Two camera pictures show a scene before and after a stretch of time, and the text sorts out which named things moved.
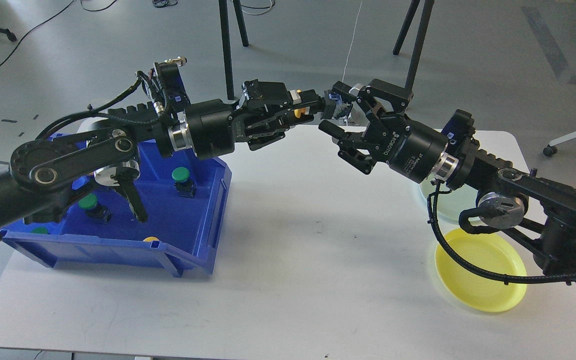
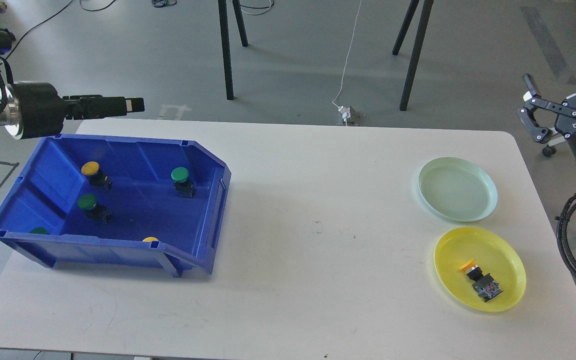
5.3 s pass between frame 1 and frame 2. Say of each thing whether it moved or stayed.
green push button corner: stayed
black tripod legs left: stayed
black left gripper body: moved
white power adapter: moved
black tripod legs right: stayed
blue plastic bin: stayed
